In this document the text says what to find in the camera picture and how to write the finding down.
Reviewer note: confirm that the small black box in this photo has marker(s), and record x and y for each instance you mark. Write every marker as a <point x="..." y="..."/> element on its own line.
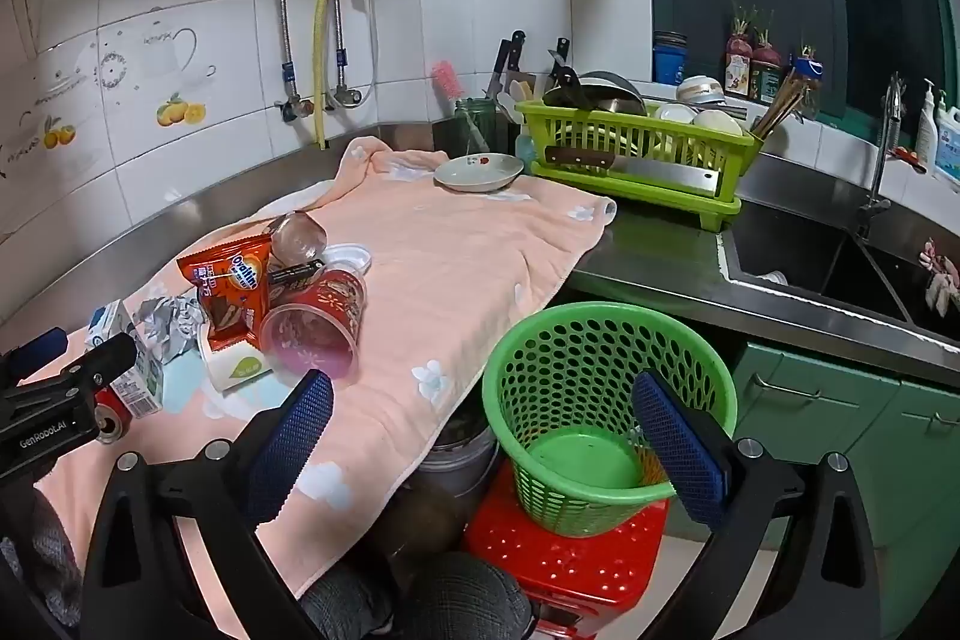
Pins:
<point x="296" y="275"/>

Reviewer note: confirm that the red snack packet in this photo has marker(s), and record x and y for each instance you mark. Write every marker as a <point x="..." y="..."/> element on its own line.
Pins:
<point x="232" y="280"/>

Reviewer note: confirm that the pink flowered cloth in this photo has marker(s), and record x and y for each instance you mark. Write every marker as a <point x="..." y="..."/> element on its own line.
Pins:
<point x="941" y="280"/>

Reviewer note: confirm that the white shallow plate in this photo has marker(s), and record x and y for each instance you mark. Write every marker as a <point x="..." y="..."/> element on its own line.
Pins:
<point x="476" y="171"/>

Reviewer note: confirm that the silver foil wrapper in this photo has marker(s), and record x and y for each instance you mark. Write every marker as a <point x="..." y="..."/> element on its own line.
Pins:
<point x="169" y="325"/>

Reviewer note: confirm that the white pump soap bottle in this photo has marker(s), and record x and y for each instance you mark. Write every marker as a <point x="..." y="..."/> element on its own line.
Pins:
<point x="926" y="130"/>

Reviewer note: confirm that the person's grey trouser leg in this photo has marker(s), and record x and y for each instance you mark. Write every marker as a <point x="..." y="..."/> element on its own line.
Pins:
<point x="52" y="557"/>
<point x="442" y="599"/>

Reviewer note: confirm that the white milk carton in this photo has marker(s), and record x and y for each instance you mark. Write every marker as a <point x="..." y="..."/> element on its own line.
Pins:
<point x="142" y="377"/>

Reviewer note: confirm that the pink bottle brush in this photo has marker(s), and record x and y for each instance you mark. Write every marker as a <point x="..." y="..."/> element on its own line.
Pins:
<point x="450" y="78"/>

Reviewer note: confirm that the stainless steel sink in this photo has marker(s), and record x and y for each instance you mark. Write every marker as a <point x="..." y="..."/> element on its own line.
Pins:
<point x="795" y="250"/>

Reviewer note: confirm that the white bowls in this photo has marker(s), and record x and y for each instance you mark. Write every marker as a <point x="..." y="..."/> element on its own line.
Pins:
<point x="712" y="121"/>

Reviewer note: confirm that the red soda can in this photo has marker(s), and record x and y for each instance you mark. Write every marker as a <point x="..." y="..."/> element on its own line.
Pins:
<point x="114" y="419"/>

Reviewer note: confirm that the green cabinet door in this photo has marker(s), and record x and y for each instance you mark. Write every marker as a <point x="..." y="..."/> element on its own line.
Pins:
<point x="810" y="430"/>
<point x="915" y="497"/>

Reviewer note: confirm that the stacked steel bowls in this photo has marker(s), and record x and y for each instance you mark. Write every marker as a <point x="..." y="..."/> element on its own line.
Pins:
<point x="701" y="89"/>

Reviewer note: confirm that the red plastic stool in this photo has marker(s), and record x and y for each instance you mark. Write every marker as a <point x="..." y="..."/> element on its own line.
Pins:
<point x="570" y="565"/>

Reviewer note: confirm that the blue plastic container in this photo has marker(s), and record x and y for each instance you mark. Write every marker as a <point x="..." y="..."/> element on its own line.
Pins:
<point x="670" y="59"/>

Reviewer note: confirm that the green plastic dish rack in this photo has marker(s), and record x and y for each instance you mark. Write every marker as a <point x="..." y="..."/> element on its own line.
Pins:
<point x="675" y="190"/>

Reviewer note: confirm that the bundle of wooden chopsticks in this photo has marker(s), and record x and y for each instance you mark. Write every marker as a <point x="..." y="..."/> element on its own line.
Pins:
<point x="780" y="100"/>

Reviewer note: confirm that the white plastic lid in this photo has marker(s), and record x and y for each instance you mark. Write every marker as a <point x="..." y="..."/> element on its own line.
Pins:
<point x="349" y="257"/>

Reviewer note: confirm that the black wok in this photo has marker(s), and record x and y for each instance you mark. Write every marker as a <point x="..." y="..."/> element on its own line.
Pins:
<point x="592" y="93"/>

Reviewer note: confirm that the white paper cup green leaf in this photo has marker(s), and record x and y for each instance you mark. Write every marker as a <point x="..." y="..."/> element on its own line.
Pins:
<point x="236" y="370"/>

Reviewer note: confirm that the sprouting onions in jars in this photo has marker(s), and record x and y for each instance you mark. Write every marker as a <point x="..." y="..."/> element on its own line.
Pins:
<point x="750" y="59"/>

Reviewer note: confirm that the steel sink faucet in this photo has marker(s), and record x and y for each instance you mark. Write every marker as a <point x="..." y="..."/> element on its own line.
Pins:
<point x="885" y="145"/>

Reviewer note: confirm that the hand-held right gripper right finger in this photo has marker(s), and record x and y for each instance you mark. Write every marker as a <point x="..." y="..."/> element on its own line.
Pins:
<point x="679" y="445"/>

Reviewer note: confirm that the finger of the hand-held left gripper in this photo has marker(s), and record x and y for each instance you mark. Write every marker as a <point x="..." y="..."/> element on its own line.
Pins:
<point x="41" y="347"/>
<point x="105" y="359"/>

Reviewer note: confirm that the green plastic perforated basket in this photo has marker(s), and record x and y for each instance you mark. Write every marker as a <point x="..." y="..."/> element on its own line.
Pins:
<point x="577" y="347"/>

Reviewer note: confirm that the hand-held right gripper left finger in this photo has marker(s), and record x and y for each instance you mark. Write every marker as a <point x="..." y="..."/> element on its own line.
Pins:
<point x="296" y="437"/>

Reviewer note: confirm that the pink flowered towel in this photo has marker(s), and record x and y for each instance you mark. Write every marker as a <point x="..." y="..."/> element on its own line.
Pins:
<point x="450" y="265"/>

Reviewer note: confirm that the metal pot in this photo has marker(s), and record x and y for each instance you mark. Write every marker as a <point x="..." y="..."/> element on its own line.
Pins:
<point x="450" y="467"/>

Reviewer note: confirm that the blue white detergent bottle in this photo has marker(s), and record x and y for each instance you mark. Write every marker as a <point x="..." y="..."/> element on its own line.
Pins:
<point x="949" y="145"/>

